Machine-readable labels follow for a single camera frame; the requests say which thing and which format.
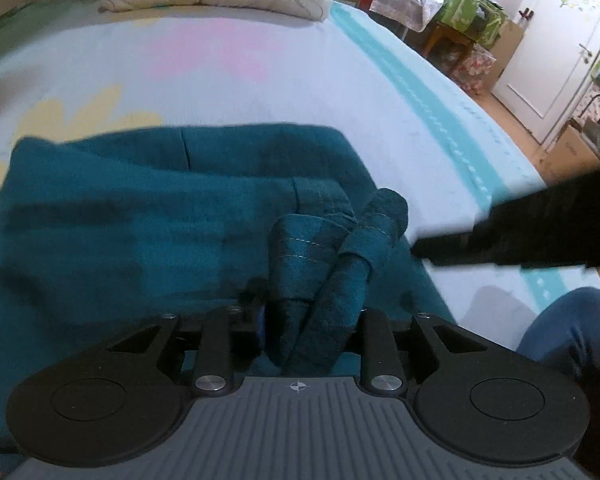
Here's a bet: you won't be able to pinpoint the blue jeans leg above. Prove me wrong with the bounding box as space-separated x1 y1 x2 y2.
516 287 600 386

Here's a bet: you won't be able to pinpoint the wooden side table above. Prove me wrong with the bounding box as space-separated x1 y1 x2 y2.
420 21 475 75

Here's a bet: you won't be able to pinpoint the cardboard box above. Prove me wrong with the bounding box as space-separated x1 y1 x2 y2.
538 120 600 184

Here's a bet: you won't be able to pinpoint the green patterned storage box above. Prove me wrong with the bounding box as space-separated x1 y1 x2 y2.
434 0 508 49

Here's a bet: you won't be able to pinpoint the floral light blue bedsheet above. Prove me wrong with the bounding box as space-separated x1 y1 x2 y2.
0 0 600 350

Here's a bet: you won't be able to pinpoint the teal pants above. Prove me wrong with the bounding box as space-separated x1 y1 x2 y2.
0 124 450 463

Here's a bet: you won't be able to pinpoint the white door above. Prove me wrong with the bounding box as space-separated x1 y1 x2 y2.
492 0 600 144

